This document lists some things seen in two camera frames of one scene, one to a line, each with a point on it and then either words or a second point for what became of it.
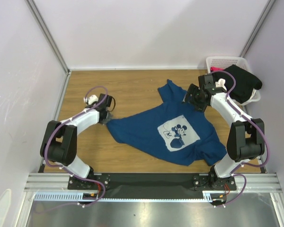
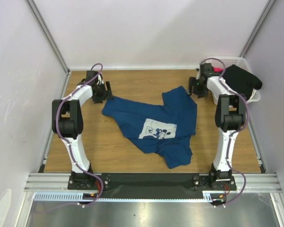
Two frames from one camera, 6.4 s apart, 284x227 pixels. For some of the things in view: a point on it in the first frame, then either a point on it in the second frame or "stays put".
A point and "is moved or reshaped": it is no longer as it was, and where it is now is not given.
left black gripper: (108, 118) to (107, 95)
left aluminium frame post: (48, 35) stays put
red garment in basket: (213, 68) stays put
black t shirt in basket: (246, 82) stays put
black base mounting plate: (150, 184) stays put
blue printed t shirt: (172, 127) is moved or reshaped
